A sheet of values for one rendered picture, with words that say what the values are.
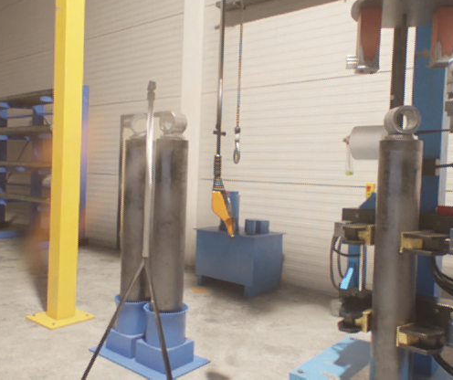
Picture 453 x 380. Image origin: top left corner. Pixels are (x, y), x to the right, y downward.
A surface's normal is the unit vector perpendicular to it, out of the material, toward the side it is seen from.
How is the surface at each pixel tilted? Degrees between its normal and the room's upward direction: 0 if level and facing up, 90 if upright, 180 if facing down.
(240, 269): 90
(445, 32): 90
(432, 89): 90
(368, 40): 90
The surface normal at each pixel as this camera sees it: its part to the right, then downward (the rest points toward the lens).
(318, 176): -0.63, 0.00
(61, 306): 0.77, 0.04
